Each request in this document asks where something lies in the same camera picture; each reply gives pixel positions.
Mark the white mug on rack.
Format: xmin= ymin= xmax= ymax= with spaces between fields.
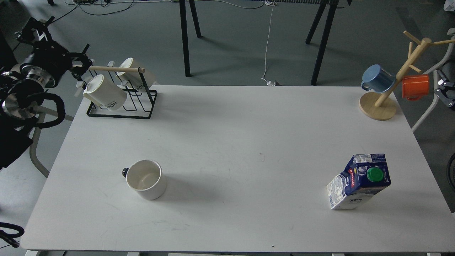
xmin=116 ymin=57 xmax=157 ymax=92
xmin=83 ymin=74 xmax=127 ymax=111

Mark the black wire mug rack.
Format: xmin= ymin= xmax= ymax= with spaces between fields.
xmin=76 ymin=62 xmax=158 ymax=119

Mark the orange mug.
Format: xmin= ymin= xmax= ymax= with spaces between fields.
xmin=402 ymin=74 xmax=430 ymax=101

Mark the white mug front on rack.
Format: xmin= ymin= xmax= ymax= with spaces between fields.
xmin=83 ymin=74 xmax=127 ymax=111

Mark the black floor cable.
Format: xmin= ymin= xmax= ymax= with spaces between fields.
xmin=14 ymin=0 xmax=265 ymax=50

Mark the wooden mug tree stand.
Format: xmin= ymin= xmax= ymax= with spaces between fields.
xmin=359 ymin=31 xmax=451 ymax=121

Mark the white hanging cable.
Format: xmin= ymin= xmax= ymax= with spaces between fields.
xmin=261 ymin=0 xmax=278 ymax=87

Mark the black table leg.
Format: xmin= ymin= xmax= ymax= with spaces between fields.
xmin=179 ymin=0 xmax=202 ymax=78
xmin=305 ymin=0 xmax=340 ymax=86

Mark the grey white office chair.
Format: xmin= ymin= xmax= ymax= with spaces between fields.
xmin=411 ymin=28 xmax=454 ymax=133

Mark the white mug rear on rack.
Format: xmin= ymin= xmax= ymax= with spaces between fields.
xmin=116 ymin=57 xmax=157 ymax=92

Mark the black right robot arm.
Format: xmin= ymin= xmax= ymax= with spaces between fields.
xmin=434 ymin=70 xmax=455 ymax=111

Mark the white mug black handle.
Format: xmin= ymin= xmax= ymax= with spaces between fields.
xmin=121 ymin=159 xmax=167 ymax=201

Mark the blue metal mug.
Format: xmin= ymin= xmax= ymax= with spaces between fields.
xmin=360 ymin=64 xmax=396 ymax=94

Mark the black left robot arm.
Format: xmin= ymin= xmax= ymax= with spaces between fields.
xmin=0 ymin=16 xmax=93 ymax=168

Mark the blue white milk carton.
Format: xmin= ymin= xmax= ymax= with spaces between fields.
xmin=326 ymin=153 xmax=391 ymax=210

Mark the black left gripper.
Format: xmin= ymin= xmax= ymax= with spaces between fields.
xmin=16 ymin=16 xmax=93 ymax=83

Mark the black table leg left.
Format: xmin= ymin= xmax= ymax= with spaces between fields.
xmin=179 ymin=0 xmax=202 ymax=78

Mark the black table leg right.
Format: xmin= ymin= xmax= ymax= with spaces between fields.
xmin=305 ymin=0 xmax=340 ymax=86

